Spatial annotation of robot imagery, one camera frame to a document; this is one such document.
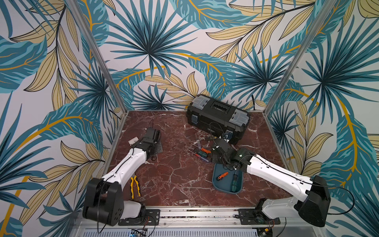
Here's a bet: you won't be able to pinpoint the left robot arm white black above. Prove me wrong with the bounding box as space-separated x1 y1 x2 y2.
83 127 161 226

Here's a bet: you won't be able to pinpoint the yellow handled pliers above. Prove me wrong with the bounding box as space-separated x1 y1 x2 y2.
130 175 141 200

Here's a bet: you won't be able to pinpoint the white pipe tee fitting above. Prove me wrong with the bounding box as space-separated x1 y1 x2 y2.
128 137 139 146

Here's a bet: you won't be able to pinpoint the aluminium front rail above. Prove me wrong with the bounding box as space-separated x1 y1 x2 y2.
74 206 307 229

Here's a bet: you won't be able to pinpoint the black plastic toolbox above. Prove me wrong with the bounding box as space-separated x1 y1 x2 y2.
186 95 250 145

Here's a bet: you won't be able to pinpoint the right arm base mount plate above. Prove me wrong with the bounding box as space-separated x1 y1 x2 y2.
235 209 281 226

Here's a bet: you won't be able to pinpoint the teal plastic storage tray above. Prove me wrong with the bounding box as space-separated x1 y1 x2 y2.
212 164 243 194

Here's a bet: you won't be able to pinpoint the blue red thin screwdriver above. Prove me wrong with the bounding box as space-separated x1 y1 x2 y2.
191 151 210 163

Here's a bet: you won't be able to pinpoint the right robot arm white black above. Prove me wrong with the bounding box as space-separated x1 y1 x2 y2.
211 138 331 227

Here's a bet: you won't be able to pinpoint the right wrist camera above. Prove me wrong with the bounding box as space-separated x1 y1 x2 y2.
222 131 233 140

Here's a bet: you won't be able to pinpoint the orange black small screwdriver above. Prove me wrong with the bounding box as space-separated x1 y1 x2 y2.
216 171 230 181

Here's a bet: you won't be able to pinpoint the orange handle long screwdriver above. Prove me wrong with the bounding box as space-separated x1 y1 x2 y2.
194 147 211 155

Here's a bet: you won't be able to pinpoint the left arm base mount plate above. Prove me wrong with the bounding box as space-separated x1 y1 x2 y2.
118 209 160 226

